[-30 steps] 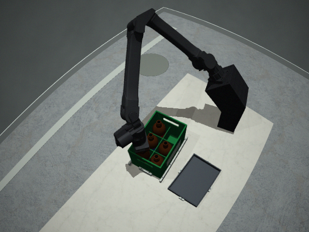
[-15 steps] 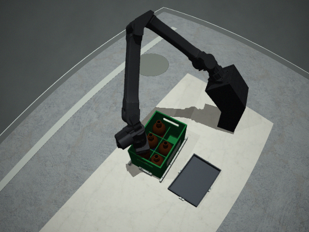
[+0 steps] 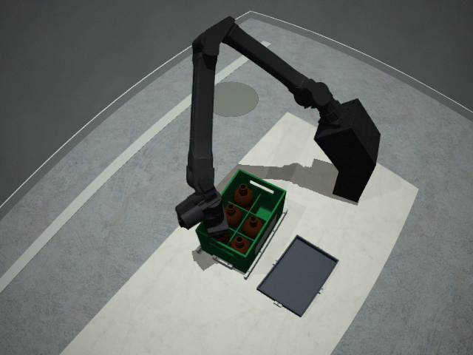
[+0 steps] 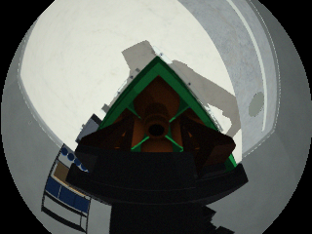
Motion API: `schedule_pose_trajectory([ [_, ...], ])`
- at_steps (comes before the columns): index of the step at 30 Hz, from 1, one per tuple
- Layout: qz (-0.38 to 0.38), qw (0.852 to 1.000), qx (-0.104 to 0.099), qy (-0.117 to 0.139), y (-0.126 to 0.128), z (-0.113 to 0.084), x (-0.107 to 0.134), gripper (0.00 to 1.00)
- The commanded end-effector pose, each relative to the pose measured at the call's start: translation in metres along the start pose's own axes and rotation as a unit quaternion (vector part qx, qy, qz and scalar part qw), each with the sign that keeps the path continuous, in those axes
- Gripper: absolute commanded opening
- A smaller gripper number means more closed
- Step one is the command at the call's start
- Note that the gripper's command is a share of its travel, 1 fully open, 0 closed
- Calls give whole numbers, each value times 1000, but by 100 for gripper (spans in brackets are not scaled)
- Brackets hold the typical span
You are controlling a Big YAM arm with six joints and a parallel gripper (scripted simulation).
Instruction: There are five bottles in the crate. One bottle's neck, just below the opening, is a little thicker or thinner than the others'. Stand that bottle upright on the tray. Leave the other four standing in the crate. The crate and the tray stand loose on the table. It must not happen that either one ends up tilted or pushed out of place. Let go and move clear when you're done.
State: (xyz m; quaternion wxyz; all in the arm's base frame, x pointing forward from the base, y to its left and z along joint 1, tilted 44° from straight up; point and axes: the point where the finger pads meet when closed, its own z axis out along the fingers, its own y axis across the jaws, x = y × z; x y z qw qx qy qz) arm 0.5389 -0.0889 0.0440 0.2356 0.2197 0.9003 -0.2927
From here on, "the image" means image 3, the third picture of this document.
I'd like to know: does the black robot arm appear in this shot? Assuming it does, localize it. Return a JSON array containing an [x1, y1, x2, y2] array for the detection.
[[175, 16, 353, 230]]

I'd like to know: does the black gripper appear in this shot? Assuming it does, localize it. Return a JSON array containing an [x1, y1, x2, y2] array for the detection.
[[205, 205, 230, 239]]

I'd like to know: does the green crate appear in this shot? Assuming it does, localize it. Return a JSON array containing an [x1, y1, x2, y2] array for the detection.
[[195, 169, 287, 273]]

